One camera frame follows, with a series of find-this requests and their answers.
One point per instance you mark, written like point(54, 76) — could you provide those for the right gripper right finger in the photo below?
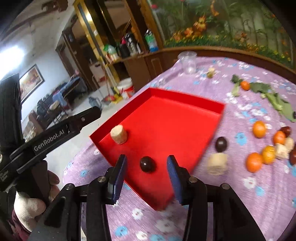
point(194, 193)

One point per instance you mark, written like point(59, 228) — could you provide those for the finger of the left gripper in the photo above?
point(73, 125)

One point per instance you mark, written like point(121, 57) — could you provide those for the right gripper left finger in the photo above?
point(101, 192)

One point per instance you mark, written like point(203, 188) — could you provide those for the pale sugarcane chunk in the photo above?
point(217, 164)

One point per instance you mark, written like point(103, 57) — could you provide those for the dark plum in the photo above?
point(221, 144)
point(147, 164)

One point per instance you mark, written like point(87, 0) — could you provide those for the beige sugarcane chunk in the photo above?
point(118, 134)

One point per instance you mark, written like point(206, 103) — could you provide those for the dark orange mandarin front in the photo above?
point(254, 162)

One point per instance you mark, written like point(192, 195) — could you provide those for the yellow-orange mandarin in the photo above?
point(268, 154)

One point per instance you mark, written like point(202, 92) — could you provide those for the large orange mandarin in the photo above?
point(259, 129)

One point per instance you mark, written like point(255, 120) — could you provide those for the sugarcane chunk front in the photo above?
point(281, 151)

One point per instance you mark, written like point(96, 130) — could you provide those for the red jujube date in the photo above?
point(286, 130)
point(292, 156)

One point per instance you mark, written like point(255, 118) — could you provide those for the small orange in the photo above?
point(245, 85)

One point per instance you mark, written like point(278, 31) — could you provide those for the left hand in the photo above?
point(25, 211)

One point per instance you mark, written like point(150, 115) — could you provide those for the dark plum beside tray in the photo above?
point(221, 144)

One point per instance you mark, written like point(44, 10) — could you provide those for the white plastic bucket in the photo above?
point(126, 88)

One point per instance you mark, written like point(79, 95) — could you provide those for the red tray box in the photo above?
point(160, 123)

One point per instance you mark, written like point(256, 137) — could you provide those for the black thermos kettle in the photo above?
point(131, 44)

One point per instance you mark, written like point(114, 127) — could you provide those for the small bok choy leaf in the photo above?
point(236, 80)

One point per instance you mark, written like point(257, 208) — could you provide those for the green water bottle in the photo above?
point(151, 41)

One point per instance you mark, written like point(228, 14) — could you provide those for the small green olive fruit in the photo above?
point(211, 72)

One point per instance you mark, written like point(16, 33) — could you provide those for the large bok choy leaves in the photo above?
point(282, 106)

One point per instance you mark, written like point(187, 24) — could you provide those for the clear plastic cup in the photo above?
point(188, 62)

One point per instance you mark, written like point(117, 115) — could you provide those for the artificial flower display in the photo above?
point(246, 25)

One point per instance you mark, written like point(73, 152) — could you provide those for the framed wall picture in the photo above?
point(29, 82)

